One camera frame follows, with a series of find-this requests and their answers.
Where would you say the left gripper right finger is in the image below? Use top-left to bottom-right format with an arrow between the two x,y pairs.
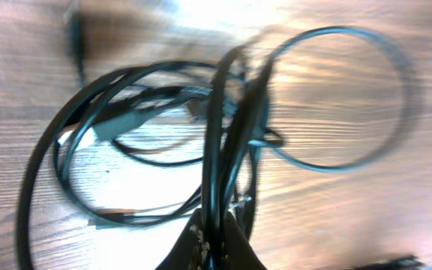
215,212 -> 267,270

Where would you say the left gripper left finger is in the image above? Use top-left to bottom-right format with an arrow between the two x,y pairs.
156,208 -> 212,270

